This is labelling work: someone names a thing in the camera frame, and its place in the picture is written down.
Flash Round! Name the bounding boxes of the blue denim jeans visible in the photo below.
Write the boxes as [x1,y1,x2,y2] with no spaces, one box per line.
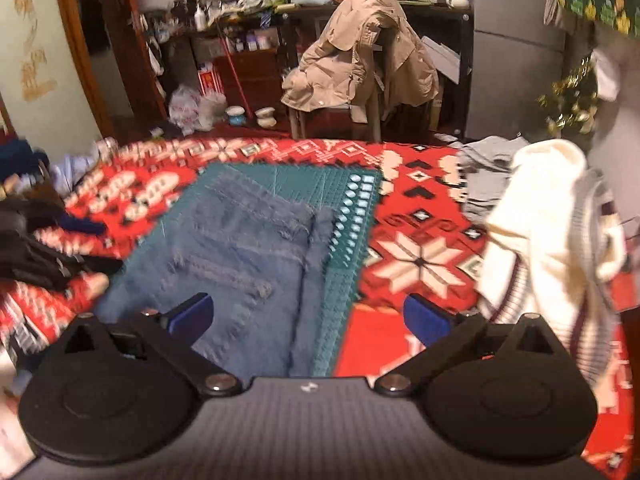
[95,165,335,378]

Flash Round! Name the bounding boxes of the wooden dresser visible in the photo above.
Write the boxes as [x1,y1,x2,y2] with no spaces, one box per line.
[215,50,291,116]

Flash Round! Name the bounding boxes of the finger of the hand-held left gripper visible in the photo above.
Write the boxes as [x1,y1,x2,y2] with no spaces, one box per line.
[30,262,88,292]
[35,237,123,276]

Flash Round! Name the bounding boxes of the red patterned blanket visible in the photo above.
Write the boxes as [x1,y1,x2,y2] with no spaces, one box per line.
[0,137,640,480]

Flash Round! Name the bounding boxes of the white plastic bag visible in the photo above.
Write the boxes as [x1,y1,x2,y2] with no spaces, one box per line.
[167,85,228,131]

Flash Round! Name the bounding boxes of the beige chair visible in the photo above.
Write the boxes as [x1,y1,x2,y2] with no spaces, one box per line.
[290,25,436,143]

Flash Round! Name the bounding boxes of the beige jacket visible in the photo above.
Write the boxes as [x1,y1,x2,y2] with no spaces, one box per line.
[281,0,441,113]

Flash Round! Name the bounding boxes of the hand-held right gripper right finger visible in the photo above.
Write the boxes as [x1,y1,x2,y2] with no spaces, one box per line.
[375,294,563,396]

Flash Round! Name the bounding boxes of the white striped knit sweater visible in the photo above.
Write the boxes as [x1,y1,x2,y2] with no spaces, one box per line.
[477,139,628,401]

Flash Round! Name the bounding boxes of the grey garment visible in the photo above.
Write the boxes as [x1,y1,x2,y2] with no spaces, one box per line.
[457,136,531,221]

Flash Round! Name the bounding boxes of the dark blue cloth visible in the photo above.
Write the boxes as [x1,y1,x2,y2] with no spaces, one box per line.
[0,140,46,196]

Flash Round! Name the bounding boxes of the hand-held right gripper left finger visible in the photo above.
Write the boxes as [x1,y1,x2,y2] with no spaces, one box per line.
[60,292,238,396]

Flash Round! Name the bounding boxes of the red broom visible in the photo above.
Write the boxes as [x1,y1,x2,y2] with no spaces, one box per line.
[215,25,256,121]

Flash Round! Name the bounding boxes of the wooden door frame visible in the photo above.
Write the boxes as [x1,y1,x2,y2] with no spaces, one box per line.
[52,0,168,141]

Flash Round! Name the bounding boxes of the red and white packet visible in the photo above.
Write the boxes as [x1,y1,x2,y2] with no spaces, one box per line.
[197,62,224,98]

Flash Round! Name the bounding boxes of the black metal desk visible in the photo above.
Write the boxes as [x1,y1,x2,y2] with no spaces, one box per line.
[277,2,473,141]

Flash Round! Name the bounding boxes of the light blue shirt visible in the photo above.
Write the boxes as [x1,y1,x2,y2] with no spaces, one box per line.
[50,150,101,196]

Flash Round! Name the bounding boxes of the white hanging cloth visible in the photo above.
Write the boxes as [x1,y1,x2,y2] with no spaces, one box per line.
[592,47,623,101]

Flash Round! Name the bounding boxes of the green cutting mat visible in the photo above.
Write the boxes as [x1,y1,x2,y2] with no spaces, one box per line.
[162,162,385,378]

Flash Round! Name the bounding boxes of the grey refrigerator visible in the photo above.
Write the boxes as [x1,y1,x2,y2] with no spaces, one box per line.
[470,0,568,141]

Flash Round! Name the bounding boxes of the grey flat cardboard box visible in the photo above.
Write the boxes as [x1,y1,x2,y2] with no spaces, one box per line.
[420,35,462,84]

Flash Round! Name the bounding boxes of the decorated christmas tree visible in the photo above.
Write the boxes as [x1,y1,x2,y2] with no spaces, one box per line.
[537,55,601,136]

